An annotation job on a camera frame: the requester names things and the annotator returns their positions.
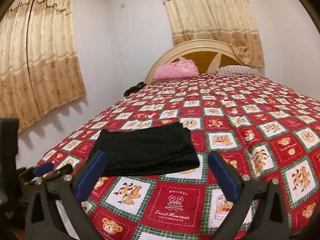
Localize black pants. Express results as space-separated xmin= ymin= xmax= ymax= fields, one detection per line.
xmin=87 ymin=122 xmax=200 ymax=177

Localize beige curtain by headboard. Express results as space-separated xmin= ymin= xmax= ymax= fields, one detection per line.
xmin=162 ymin=0 xmax=265 ymax=67

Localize small black item on bed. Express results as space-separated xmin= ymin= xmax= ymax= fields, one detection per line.
xmin=123 ymin=82 xmax=146 ymax=98

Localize pink folded blanket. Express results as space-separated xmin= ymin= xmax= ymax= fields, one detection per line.
xmin=154 ymin=60 xmax=199 ymax=82

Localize cream wooden headboard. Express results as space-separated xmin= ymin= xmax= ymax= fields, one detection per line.
xmin=145 ymin=39 xmax=244 ymax=84

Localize red checkered bedspread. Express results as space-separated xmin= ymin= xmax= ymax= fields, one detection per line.
xmin=41 ymin=74 xmax=319 ymax=239

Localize beige curtain on side wall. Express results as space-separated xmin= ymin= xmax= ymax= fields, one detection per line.
xmin=1 ymin=0 xmax=87 ymax=131

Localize grey striped pillow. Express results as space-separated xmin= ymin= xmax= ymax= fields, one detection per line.
xmin=216 ymin=65 xmax=260 ymax=76

